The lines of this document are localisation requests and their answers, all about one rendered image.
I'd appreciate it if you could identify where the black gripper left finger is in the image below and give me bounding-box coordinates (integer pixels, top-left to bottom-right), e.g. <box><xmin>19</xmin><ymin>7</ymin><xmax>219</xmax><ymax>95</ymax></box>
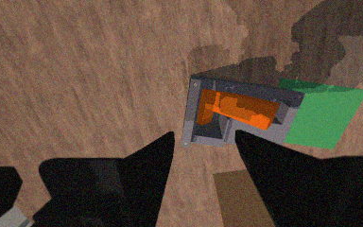
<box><xmin>39</xmin><ymin>131</ymin><xmax>175</xmax><ymax>227</ymax></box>

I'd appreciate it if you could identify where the orange l-shaped part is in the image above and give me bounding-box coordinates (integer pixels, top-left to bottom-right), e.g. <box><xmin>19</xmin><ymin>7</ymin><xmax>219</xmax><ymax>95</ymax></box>
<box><xmin>197</xmin><ymin>89</ymin><xmax>280</xmax><ymax>131</ymax></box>

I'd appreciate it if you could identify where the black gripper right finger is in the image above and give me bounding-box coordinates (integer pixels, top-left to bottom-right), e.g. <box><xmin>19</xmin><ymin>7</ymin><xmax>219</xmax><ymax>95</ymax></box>
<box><xmin>235</xmin><ymin>130</ymin><xmax>363</xmax><ymax>227</ymax></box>

